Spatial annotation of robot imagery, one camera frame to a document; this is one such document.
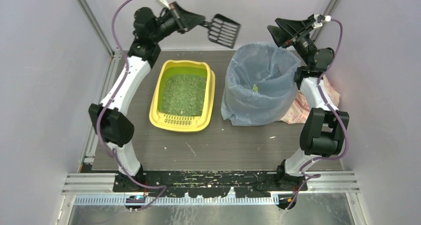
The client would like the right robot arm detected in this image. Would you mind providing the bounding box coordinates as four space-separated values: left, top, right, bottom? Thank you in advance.
267 14 350 190

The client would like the yellow litter box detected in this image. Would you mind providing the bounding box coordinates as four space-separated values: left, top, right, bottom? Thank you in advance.
149 60 215 132

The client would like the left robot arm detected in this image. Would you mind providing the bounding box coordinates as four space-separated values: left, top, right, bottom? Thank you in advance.
88 2 209 189

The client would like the purple cable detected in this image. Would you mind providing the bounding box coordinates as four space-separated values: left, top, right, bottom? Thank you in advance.
285 17 350 211
96 0 168 212

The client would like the pink patterned cloth bag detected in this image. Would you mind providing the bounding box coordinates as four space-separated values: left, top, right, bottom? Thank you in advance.
280 77 340 124

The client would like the black litter scoop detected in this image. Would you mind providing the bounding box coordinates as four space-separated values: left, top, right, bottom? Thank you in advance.
200 14 241 49

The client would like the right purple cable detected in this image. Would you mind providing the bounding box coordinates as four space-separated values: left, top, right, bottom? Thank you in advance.
285 17 350 211

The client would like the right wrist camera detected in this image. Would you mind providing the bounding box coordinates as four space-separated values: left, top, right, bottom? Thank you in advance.
313 14 332 29

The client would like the green cat litter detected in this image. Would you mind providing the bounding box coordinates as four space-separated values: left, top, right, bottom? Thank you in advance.
160 74 207 117

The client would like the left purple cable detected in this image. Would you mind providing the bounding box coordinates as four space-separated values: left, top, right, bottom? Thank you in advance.
96 0 168 212

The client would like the blue bag lined bin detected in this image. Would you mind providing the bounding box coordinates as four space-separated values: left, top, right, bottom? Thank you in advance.
220 42 301 126

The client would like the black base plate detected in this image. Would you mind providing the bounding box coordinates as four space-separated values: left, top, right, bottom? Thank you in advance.
113 169 307 198

